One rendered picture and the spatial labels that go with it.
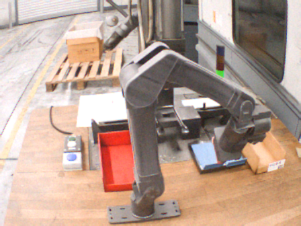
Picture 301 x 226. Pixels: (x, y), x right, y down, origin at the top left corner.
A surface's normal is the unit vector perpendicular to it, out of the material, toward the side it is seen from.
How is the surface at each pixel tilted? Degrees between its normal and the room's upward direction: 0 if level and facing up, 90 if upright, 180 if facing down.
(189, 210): 0
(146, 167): 81
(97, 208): 0
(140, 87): 90
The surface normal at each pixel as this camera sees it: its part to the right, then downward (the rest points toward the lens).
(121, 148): -0.02, -0.88
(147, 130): 0.27, 0.49
